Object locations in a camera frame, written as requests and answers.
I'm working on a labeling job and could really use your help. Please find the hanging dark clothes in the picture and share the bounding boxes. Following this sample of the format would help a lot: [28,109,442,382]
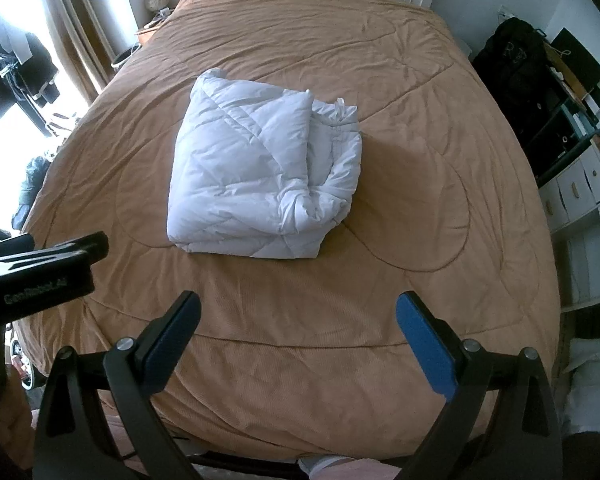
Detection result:
[0,15,61,111]

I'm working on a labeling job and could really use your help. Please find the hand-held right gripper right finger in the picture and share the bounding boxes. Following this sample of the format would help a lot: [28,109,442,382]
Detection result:
[396,290,563,480]

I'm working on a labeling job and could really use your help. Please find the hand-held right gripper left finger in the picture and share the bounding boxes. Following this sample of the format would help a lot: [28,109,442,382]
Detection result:
[32,290,202,480]

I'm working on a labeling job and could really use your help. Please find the beige curtain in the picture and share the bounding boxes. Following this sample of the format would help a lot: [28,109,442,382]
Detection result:
[32,0,126,106]

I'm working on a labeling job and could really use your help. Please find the round bin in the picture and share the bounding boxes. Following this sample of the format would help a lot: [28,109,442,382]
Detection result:
[112,47,143,69]

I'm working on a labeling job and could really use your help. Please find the white puffer jacket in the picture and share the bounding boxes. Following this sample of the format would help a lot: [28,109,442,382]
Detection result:
[166,67,363,261]

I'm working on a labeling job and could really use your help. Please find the dark backpack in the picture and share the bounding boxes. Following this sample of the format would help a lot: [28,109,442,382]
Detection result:
[12,155,53,226]

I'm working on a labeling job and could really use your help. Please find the black paper bag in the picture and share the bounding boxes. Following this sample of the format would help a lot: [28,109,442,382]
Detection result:
[550,27,600,101]

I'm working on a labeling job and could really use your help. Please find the dark shelf unit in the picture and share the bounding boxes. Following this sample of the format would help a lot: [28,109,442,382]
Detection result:
[520,60,600,186]

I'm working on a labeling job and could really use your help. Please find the round metal rim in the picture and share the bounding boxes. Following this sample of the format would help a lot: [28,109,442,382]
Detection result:
[10,337,38,391]

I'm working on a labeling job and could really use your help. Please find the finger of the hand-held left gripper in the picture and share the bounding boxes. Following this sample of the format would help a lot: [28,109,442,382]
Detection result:
[0,232,35,261]
[32,231,110,267]

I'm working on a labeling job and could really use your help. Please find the wooden nightstand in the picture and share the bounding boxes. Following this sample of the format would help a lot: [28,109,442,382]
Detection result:
[135,7,176,43]

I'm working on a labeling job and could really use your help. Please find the white drawer cabinet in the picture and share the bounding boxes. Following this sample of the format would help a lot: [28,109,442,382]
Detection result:
[537,150,600,306]

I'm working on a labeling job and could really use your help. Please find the white cloth pile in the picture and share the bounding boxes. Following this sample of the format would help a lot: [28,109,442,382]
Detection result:
[560,337,600,436]

